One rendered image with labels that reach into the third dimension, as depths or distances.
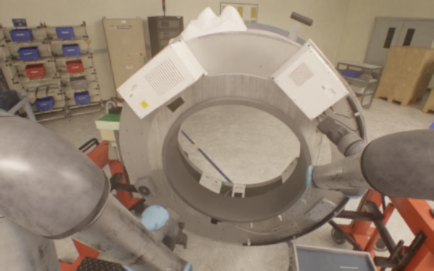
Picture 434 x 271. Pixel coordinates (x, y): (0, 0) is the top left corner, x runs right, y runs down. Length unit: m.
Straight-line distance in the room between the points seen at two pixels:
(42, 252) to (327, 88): 0.98
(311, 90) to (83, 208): 0.86
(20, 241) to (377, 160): 0.60
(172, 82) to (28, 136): 0.70
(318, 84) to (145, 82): 0.72
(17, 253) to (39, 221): 0.17
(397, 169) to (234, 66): 0.79
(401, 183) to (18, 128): 0.54
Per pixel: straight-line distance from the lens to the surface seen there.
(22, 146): 0.33
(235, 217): 1.51
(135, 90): 1.05
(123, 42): 5.51
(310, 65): 0.95
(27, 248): 0.50
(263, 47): 1.04
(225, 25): 1.09
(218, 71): 1.07
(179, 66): 0.94
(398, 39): 10.18
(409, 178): 0.44
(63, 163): 0.33
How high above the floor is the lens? 1.90
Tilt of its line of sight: 28 degrees down
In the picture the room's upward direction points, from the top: straight up
